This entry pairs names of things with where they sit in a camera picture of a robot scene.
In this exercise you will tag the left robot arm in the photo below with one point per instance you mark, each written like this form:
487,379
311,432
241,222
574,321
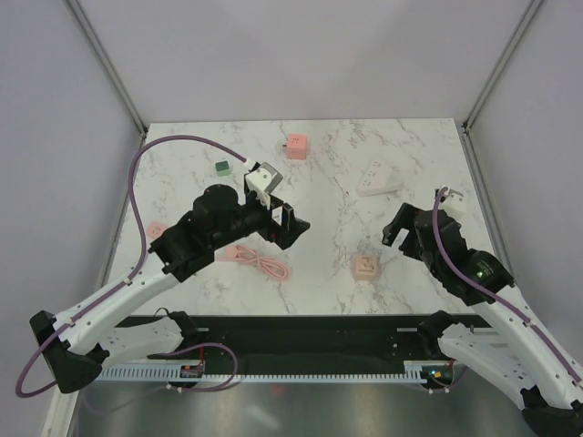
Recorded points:
79,343

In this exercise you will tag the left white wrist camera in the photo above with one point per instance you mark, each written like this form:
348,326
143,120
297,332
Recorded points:
262,178

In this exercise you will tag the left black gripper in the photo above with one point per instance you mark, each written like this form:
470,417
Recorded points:
273,230

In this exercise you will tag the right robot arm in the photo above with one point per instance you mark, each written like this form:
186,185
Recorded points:
537,374

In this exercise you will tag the white slotted cable duct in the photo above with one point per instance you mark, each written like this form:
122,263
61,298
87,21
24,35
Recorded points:
193,371

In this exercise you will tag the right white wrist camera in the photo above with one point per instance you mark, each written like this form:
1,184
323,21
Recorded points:
452,202

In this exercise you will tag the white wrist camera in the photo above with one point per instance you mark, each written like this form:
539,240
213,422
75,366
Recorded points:
452,202
262,178

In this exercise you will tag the white triangular power strip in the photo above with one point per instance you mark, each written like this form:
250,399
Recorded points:
377,179

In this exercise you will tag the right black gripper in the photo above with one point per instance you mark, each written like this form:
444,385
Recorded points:
404,220

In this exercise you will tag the beige deer cube socket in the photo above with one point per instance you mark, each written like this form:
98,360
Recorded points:
366,267

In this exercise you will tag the pink power strip with cord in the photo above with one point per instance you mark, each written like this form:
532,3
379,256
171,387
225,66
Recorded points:
259,261

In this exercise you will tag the green cube plug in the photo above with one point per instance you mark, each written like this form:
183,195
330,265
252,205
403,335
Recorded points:
223,168

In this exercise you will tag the pink cube socket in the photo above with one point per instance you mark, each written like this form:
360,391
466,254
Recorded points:
296,146

